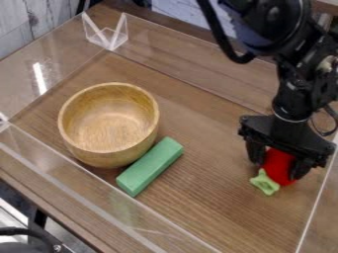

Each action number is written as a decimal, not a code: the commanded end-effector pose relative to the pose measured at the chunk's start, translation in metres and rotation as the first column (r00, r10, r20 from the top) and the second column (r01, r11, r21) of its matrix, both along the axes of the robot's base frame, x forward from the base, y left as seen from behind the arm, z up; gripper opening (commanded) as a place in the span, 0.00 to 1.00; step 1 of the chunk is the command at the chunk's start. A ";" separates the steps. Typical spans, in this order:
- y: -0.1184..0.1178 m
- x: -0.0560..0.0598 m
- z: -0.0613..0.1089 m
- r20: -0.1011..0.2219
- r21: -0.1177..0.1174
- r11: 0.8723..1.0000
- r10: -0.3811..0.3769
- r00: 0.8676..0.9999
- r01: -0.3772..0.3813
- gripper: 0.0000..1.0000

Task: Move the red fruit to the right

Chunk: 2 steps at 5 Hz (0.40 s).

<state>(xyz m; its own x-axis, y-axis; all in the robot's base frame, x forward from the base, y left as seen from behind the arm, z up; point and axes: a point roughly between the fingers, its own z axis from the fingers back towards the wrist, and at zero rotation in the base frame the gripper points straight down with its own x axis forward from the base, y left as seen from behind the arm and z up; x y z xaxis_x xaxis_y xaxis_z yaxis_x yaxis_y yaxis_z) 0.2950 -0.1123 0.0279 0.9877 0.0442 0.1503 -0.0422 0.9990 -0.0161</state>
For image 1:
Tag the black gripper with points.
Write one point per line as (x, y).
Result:
(294, 138)

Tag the clear acrylic corner bracket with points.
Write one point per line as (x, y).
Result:
(107, 38)

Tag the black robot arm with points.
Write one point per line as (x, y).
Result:
(276, 28)

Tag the wooden bowl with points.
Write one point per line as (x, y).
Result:
(108, 124)

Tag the green rectangular block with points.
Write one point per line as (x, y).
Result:
(143, 172)

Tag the red plush strawberry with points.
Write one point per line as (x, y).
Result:
(272, 175)

